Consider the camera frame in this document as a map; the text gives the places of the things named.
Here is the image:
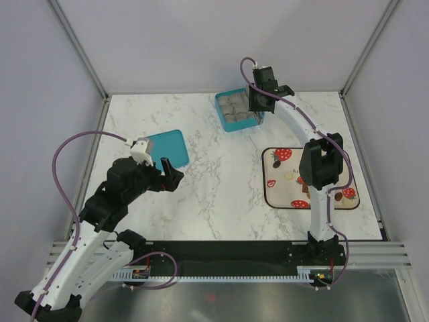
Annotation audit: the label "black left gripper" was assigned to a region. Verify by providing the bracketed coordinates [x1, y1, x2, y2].
[125, 156, 184, 203]

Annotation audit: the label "metal tongs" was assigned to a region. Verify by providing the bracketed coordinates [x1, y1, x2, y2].
[254, 111, 265, 125]

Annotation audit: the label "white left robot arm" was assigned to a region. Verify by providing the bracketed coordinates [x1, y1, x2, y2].
[15, 157, 184, 321]

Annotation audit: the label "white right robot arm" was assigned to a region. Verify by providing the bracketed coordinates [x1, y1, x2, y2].
[247, 62, 352, 265]

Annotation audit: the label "teal chocolate box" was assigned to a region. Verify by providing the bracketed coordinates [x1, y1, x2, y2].
[214, 87, 258, 133]

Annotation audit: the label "dark brown chocolate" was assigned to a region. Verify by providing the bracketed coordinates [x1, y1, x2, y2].
[334, 193, 343, 201]

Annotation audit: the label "teal box lid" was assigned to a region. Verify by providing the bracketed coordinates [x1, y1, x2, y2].
[147, 129, 189, 170]

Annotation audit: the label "strawberry print tray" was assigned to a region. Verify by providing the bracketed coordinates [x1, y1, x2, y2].
[261, 148, 360, 210]

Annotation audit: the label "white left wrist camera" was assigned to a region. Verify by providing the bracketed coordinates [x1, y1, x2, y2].
[130, 138, 154, 166]

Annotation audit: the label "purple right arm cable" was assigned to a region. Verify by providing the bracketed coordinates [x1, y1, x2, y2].
[239, 56, 353, 289]

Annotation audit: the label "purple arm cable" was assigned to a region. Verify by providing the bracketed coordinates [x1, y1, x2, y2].
[29, 130, 131, 319]
[239, 56, 353, 289]

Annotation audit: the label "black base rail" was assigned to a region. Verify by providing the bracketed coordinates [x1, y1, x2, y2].
[141, 241, 345, 275]

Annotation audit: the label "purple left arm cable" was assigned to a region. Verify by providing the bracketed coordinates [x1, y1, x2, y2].
[29, 130, 131, 319]

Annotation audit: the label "white slotted cable duct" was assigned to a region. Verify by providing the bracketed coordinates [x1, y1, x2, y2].
[108, 266, 339, 284]

